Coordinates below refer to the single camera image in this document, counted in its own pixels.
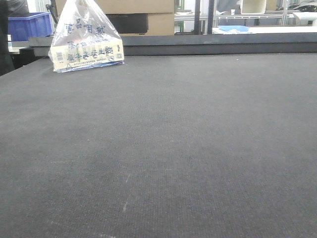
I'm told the cream box inside bag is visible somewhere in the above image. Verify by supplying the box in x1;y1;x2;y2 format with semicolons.
49;40;124;72

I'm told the cardboard box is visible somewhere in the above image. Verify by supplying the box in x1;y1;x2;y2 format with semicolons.
107;13;174;36
55;0;175;18

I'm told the dark raised table ledge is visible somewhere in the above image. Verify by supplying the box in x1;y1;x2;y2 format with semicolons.
28;33;317;57

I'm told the clear printed plastic bag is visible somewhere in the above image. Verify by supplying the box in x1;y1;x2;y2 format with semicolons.
48;0;125;73

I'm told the black vertical post left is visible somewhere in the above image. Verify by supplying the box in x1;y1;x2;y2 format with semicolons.
194;0;201;35

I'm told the upper cardboard box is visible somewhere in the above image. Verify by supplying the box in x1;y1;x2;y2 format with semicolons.
55;0;175;18

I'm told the blue plastic crate background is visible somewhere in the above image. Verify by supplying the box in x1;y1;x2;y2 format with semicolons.
8;12;53;41

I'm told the lower cardboard box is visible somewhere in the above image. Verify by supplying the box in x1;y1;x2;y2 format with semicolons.
107;13;174;36

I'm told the person in black clothing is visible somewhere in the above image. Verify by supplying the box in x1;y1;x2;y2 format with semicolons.
0;0;29;76

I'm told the black vertical post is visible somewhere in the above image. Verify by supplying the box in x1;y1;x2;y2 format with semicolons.
194;0;201;35
207;0;214;34

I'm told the white background table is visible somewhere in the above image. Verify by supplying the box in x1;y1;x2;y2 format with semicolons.
212;26;317;34

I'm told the blue tray on white table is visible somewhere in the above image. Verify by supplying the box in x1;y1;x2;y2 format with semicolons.
218;25;249;33

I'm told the cream square bin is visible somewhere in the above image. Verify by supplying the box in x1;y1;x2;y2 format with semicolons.
240;0;266;14

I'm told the black vertical post right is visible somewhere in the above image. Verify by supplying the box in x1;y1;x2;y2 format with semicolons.
207;0;214;34

